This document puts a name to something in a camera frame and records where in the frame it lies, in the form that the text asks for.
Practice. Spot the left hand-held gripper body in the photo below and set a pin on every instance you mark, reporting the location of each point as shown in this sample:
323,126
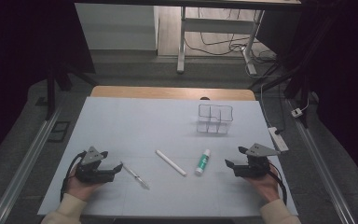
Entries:
91,172

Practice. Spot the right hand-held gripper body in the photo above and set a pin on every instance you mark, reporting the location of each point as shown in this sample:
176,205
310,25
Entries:
254,165

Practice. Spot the thin silver pen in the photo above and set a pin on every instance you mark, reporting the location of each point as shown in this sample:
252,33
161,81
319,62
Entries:
135,175

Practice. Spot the green and white glue stick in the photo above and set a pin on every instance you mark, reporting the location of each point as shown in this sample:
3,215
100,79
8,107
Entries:
202,162

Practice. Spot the clear plastic pen holder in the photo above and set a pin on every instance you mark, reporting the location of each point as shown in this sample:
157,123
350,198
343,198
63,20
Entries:
215,119

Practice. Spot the white pen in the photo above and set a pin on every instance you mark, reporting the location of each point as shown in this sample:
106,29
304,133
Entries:
171,163

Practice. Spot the person's left hand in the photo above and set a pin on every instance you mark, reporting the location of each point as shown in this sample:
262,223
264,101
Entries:
80,189

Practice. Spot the person's right hand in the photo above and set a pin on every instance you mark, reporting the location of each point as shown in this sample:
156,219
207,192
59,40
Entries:
265,186

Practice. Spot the white power strip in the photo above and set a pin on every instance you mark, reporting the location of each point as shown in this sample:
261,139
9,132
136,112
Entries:
278,140

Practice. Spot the white table mat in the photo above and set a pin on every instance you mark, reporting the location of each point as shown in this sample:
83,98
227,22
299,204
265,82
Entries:
155,124

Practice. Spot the black table grommet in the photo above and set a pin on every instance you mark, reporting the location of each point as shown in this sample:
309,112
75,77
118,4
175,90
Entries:
204,98

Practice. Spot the small white adapter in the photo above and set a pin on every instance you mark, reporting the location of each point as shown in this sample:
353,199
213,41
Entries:
296,112

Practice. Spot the black stand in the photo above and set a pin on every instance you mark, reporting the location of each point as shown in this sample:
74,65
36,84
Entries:
51,93
298,81

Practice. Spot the dark curtain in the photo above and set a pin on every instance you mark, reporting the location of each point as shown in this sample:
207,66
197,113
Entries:
18,62
348,77

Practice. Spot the white cabinet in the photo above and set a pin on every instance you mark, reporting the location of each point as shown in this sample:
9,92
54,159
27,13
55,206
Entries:
118,28

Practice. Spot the white-legged desk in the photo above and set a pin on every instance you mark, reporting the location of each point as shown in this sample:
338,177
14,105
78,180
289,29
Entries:
217,25

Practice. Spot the black floor frame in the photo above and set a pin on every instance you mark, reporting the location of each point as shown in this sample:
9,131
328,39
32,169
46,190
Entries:
59,131

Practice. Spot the metal floor rail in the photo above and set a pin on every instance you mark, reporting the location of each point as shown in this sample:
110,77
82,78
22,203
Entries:
321,168
24,161

